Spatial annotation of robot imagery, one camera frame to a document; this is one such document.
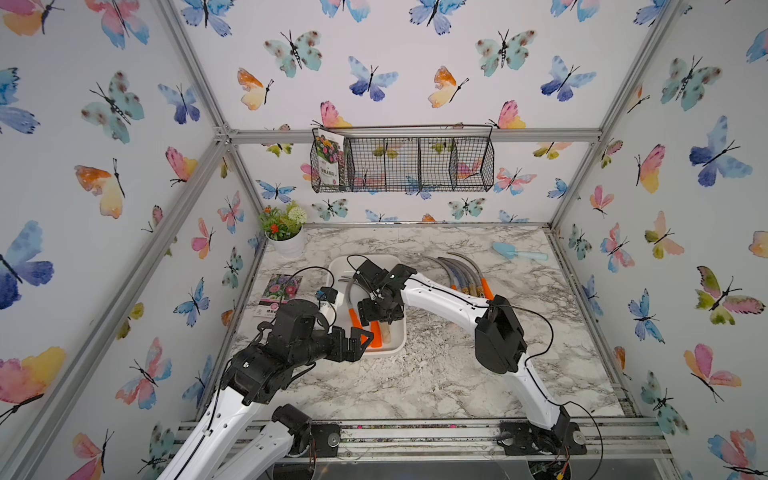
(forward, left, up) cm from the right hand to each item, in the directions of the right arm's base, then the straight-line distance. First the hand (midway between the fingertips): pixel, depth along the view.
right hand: (372, 317), depth 87 cm
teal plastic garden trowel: (+33, -47, -7) cm, 58 cm away
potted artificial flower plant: (+27, +32, +7) cm, 43 cm away
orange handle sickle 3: (+19, -37, -9) cm, 42 cm away
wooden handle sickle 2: (+17, -32, -7) cm, 37 cm away
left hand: (-11, +1, +14) cm, 18 cm away
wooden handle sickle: (-3, -4, -4) cm, 6 cm away
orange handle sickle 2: (+21, -25, -8) cm, 34 cm away
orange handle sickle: (-4, -1, -7) cm, 8 cm away
